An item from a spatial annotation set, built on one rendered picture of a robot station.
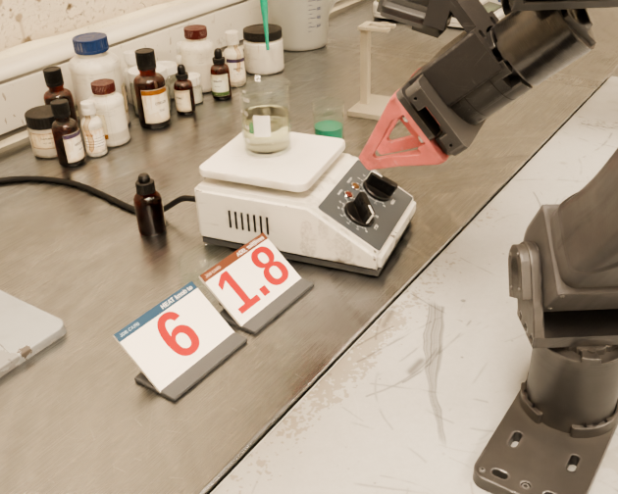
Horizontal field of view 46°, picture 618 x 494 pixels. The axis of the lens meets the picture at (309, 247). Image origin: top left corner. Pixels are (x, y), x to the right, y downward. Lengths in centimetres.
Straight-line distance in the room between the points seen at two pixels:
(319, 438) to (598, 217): 25
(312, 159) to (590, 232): 36
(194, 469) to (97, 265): 30
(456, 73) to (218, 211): 29
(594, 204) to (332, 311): 30
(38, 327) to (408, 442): 34
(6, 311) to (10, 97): 45
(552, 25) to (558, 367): 24
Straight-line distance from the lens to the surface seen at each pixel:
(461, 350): 63
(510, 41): 57
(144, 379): 61
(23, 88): 111
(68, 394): 62
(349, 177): 76
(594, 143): 104
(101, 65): 107
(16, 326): 69
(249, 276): 67
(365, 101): 111
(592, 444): 56
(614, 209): 43
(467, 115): 59
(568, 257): 47
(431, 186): 88
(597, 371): 52
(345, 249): 70
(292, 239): 72
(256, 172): 72
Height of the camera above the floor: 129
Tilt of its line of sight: 31 degrees down
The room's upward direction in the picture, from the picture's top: 2 degrees counter-clockwise
